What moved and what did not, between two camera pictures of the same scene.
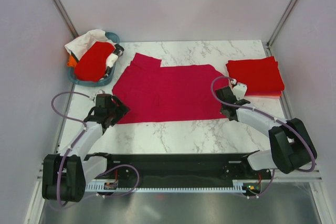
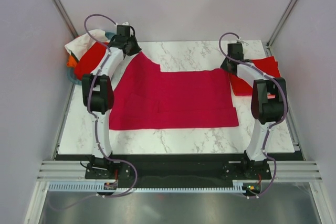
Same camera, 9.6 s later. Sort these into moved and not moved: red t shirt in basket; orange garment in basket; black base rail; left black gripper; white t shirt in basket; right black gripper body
Moved: left black gripper; right black gripper body
Not moved: orange garment in basket; black base rail; red t shirt in basket; white t shirt in basket
